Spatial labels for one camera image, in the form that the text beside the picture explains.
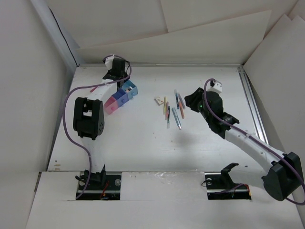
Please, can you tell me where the blue black pen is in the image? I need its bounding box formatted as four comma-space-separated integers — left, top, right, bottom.
174, 89, 180, 109

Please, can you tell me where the dark blue drawer box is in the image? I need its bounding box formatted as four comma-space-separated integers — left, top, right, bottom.
112, 88, 129, 107

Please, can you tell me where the purple cable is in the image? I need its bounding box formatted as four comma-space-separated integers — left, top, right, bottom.
61, 54, 133, 200
204, 77, 305, 205

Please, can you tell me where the aluminium rail right side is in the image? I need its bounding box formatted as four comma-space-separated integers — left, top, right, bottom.
237, 66, 269, 144

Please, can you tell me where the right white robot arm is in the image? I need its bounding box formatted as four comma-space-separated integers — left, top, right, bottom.
184, 88, 305, 201

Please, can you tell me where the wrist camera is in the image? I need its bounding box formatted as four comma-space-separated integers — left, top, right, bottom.
210, 80, 223, 94
104, 56, 114, 70

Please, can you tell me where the pink drawer box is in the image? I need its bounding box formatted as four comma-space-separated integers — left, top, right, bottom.
88, 85, 119, 115

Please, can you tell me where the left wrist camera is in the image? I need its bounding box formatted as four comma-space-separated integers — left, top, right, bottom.
104, 56, 114, 70

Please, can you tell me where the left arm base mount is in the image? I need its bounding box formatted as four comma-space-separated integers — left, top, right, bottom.
75, 167, 122, 201

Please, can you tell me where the white boxed eraser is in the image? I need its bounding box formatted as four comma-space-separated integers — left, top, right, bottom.
154, 96, 164, 105

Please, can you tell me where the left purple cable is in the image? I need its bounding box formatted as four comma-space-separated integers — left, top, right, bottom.
61, 54, 133, 200

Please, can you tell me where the orange highlighter pen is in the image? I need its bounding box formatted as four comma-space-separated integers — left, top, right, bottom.
178, 94, 184, 119

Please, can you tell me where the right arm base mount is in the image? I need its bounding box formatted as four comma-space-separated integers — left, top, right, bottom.
201, 163, 252, 200

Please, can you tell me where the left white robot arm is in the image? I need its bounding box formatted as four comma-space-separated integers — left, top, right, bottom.
72, 55, 131, 189

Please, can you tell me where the yellow highlighter pen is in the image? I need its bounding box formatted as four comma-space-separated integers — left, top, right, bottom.
163, 96, 167, 115

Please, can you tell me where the pink highlighter pen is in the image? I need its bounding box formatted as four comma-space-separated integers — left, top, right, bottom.
165, 101, 169, 121

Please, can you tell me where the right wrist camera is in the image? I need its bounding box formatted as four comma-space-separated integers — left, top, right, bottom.
210, 80, 223, 94

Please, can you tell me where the light blue drawer box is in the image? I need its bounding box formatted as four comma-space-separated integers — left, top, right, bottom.
122, 80, 138, 100

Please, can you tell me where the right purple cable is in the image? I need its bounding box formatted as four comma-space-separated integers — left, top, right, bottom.
204, 77, 305, 205

